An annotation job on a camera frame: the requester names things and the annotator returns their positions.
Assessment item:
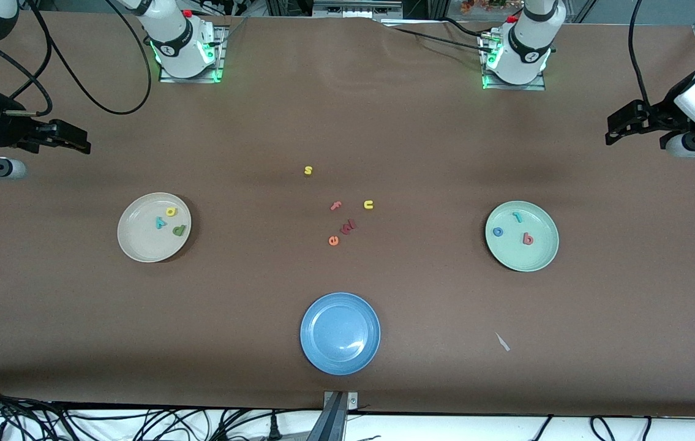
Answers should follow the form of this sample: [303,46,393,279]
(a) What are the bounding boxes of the beige brown plate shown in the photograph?
[117,192,192,263]

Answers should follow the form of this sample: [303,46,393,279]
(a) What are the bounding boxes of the brown table cover sheet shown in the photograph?
[0,11,695,417]

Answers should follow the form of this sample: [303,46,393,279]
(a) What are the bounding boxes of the light green plate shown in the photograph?
[484,200,560,272]

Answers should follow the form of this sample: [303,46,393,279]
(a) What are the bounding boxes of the orange artificial flowers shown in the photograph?
[460,0,525,14]

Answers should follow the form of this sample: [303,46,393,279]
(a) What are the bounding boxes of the grey metal equipment box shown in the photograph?
[312,0,404,19]

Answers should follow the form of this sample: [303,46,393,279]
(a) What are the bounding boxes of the blue plate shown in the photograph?
[299,292,381,375]

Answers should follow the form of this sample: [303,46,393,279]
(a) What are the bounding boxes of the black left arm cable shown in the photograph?
[628,0,654,111]

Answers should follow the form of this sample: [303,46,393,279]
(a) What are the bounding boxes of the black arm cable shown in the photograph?
[0,0,152,117]
[628,0,654,111]

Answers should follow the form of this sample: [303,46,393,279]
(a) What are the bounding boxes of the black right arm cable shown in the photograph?
[0,0,152,117]

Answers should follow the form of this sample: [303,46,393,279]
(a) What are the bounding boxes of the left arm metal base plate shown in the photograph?
[481,31,547,91]

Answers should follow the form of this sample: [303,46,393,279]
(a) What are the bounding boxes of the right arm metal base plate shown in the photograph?
[159,24,228,83]

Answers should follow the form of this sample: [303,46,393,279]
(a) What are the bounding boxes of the black cable on table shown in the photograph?
[384,26,495,53]
[439,17,484,36]

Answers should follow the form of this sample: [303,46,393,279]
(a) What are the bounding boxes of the tangle of black cables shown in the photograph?
[0,380,323,441]

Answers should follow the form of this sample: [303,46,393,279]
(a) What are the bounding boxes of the thin black cable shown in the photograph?
[588,415,620,441]
[530,415,554,441]

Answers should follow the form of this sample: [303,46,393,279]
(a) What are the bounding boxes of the grey metal camera mount bracket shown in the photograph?
[307,391,359,441]

